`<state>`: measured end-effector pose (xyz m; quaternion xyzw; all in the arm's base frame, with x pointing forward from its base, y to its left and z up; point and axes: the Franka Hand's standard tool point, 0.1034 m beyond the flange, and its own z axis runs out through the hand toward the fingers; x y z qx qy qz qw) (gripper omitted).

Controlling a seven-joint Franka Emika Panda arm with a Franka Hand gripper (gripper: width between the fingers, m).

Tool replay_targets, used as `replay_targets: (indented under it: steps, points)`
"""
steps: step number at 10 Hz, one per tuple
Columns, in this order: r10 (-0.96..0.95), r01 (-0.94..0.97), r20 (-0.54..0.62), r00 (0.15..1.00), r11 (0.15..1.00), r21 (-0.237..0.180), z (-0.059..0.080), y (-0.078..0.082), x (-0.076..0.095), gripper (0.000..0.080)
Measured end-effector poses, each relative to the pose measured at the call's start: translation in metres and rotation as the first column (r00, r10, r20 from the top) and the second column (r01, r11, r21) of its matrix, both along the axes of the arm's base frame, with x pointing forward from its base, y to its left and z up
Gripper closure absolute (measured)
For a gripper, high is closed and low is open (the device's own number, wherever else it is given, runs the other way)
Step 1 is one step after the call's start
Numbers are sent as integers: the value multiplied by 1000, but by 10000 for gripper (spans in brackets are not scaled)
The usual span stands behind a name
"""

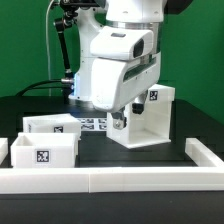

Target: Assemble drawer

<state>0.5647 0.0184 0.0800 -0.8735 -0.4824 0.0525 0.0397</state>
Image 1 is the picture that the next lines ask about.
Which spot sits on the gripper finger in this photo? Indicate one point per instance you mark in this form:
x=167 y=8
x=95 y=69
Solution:
x=119 y=120
x=138 y=104

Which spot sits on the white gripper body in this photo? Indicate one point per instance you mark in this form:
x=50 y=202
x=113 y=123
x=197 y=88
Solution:
x=114 y=83

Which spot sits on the white drawer cabinet frame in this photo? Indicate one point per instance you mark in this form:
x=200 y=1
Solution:
x=149 y=128

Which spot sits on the white drawer box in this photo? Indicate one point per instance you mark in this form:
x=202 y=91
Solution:
x=44 y=150
x=57 y=123

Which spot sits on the white front drawer box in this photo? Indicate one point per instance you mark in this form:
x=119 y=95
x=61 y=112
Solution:
x=44 y=150

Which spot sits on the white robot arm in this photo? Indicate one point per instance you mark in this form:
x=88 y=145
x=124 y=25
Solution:
x=119 y=56

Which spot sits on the paper marker sheet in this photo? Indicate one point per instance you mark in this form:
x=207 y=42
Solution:
x=93 y=124

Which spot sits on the white left fence block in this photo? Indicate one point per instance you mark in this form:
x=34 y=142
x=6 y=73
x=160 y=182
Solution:
x=3 y=149

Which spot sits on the white front fence rail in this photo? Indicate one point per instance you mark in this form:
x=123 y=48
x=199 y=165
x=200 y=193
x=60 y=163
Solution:
x=91 y=180

